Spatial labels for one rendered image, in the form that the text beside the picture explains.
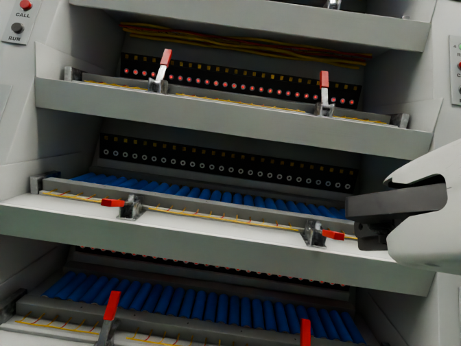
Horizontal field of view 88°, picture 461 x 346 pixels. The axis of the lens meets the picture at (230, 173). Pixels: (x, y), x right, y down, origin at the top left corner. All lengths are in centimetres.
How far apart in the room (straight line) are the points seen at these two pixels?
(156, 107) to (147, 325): 33
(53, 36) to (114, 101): 16
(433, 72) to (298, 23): 23
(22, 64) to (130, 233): 31
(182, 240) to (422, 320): 35
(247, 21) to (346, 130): 24
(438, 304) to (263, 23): 48
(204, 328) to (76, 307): 20
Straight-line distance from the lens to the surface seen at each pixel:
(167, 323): 43
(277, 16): 48
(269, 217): 39
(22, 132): 48
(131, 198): 37
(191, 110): 38
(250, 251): 34
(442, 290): 45
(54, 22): 54
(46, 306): 49
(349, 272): 39
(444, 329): 46
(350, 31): 51
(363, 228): 21
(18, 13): 57
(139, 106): 40
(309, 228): 37
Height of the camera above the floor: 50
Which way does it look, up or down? 11 degrees up
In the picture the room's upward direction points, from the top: 8 degrees clockwise
